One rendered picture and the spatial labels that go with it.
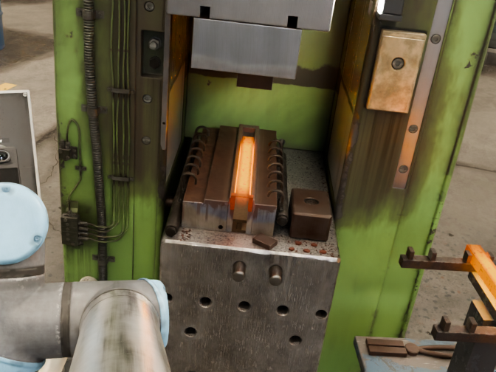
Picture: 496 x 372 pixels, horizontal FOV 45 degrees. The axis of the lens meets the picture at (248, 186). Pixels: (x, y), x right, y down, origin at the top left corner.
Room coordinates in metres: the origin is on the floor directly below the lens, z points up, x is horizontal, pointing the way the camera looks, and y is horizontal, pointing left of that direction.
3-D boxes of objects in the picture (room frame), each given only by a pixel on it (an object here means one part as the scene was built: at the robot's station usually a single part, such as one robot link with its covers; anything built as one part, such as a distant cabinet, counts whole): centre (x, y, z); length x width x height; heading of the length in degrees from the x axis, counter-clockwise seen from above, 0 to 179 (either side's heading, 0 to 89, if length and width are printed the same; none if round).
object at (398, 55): (1.23, -0.28, 1.27); 0.09 x 0.02 x 0.17; 91
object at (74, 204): (1.21, 0.41, 0.80); 0.06 x 0.03 x 0.14; 91
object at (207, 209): (1.31, 0.04, 0.96); 0.42 x 0.20 x 0.09; 1
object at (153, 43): (1.25, 0.23, 1.24); 0.03 x 0.03 x 0.07; 1
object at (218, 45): (1.31, 0.04, 1.32); 0.42 x 0.20 x 0.10; 1
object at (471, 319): (0.91, -0.37, 0.97); 0.23 x 0.06 x 0.02; 6
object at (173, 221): (1.24, 0.15, 0.93); 0.40 x 0.03 x 0.03; 1
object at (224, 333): (1.32, -0.02, 0.69); 0.56 x 0.38 x 0.45; 1
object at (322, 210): (1.16, -0.14, 0.95); 0.12 x 0.08 x 0.06; 1
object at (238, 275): (1.02, 0.00, 0.87); 0.04 x 0.03 x 0.03; 1
